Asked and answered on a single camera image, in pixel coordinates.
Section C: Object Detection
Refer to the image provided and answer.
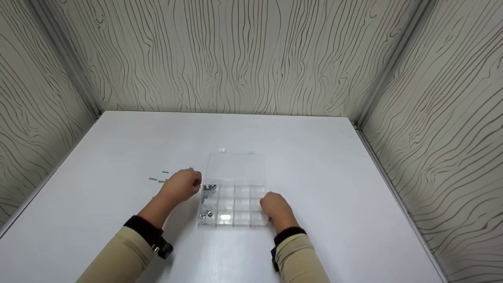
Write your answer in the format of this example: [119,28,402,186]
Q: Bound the pile of silver screws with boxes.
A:
[201,184,218,204]

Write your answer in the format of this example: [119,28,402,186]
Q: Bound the person's right forearm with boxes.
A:
[272,219,331,283]

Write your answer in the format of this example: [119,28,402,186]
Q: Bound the black wrist band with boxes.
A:
[123,215,174,260]
[270,226,307,272]

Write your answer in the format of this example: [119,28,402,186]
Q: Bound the person's left hand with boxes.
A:
[158,169,202,204]

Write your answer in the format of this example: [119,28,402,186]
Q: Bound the person's left forearm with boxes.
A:
[76,195,176,283]

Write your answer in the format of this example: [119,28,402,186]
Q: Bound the person's right hand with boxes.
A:
[259,192,298,228]

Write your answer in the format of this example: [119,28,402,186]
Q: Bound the clear plastic compartment box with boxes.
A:
[197,149,270,228]

